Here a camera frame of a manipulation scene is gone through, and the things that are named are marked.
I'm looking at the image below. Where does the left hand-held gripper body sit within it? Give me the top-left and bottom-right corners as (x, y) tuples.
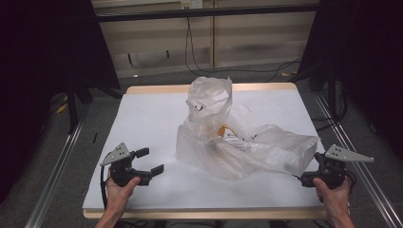
(100, 142), (152, 188)

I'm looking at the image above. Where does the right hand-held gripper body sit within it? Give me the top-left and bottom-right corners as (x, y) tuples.
(310, 143), (375, 191)

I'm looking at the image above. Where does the clear plastic bag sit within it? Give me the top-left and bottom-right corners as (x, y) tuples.
(175, 75), (321, 181)

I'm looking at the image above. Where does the person's right hand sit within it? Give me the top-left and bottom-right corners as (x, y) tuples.
(312, 177), (354, 221)

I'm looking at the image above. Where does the person's left hand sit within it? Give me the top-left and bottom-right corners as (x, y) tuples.
(105, 176), (143, 215)

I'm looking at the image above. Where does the white table mat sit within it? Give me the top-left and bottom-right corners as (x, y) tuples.
(82, 90), (327, 212)

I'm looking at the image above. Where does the black metal stand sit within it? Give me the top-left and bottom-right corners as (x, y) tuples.
(66, 80), (80, 135)

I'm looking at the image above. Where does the orange and white packet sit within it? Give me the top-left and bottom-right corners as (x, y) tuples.
(218, 123), (255, 154)

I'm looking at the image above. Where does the black curtain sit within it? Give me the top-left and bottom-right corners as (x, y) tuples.
(0, 0), (122, 203)
(296, 0), (403, 160)

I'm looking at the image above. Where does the metal floor rail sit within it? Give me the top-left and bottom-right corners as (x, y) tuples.
(24, 117), (88, 228)
(313, 90), (403, 228)

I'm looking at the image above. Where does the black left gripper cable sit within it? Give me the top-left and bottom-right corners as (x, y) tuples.
(100, 164), (111, 211)

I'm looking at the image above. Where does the black hanging wall cable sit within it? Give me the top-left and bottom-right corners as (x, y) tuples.
(183, 16), (302, 74)

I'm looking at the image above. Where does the white wall power outlet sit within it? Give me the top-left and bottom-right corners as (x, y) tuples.
(180, 0), (203, 10)

